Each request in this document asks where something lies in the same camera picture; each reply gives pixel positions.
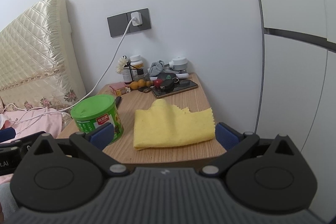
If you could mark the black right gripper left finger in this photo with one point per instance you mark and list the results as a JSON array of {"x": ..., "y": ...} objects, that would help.
[{"x": 90, "y": 147}]

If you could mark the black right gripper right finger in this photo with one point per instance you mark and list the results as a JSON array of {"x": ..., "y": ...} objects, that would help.
[{"x": 238, "y": 146}]

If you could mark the yellow cleaning cloth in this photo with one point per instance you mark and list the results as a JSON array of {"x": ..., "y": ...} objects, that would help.
[{"x": 165, "y": 125}]

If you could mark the green lidded can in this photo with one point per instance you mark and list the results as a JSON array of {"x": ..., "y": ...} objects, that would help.
[{"x": 95, "y": 111}]

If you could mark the black pen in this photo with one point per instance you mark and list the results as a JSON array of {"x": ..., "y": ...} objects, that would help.
[{"x": 118, "y": 100}]

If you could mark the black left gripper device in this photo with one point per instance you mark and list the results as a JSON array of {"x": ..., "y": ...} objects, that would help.
[{"x": 13, "y": 152}]

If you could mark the small pink box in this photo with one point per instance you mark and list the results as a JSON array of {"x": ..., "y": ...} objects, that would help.
[{"x": 119, "y": 89}]

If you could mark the pink bedsheet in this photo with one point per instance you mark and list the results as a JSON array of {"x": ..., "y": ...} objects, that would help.
[{"x": 29, "y": 122}]

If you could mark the orange wooden gourd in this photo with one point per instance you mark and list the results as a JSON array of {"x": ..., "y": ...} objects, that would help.
[{"x": 140, "y": 84}]

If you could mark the white wardrobe door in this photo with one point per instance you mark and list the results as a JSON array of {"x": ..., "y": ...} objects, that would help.
[{"x": 298, "y": 91}]

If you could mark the black smartphone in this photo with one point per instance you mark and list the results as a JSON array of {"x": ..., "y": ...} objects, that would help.
[{"x": 182, "y": 86}]

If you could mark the reed diffuser bottle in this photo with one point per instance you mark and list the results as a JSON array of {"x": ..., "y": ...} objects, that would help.
[{"x": 127, "y": 74}]

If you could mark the white small tube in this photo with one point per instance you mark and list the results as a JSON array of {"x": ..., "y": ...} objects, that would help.
[{"x": 182, "y": 76}]

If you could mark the black key fob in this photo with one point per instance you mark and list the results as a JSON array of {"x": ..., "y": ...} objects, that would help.
[{"x": 167, "y": 85}]

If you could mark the red round charm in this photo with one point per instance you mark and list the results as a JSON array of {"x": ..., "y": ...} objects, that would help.
[{"x": 157, "y": 83}]

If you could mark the cream quilted headboard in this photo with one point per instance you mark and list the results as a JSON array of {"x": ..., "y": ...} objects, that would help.
[{"x": 38, "y": 62}]

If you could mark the black car key green logo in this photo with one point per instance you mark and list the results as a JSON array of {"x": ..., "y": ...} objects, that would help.
[{"x": 170, "y": 77}]

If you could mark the white round device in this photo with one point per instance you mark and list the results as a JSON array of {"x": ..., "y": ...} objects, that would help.
[{"x": 178, "y": 64}]

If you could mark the grey crumpled cloth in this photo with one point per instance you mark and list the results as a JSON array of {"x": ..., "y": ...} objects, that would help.
[{"x": 156, "y": 68}]

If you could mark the white charger plug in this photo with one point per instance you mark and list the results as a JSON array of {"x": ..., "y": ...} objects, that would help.
[{"x": 136, "y": 19}]

